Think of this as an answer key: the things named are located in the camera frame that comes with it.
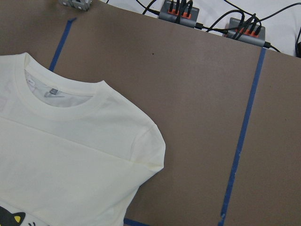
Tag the cream long-sleeve cat shirt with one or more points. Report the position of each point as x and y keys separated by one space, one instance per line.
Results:
x=71 y=153

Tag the far grey USB hub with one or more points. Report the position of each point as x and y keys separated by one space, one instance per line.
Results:
x=179 y=12

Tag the grey usb hub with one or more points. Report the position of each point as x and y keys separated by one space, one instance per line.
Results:
x=179 y=12
x=253 y=34

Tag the near grey USB hub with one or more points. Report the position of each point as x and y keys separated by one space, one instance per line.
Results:
x=253 y=34

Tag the aluminium frame post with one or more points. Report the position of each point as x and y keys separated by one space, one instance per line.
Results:
x=83 y=5

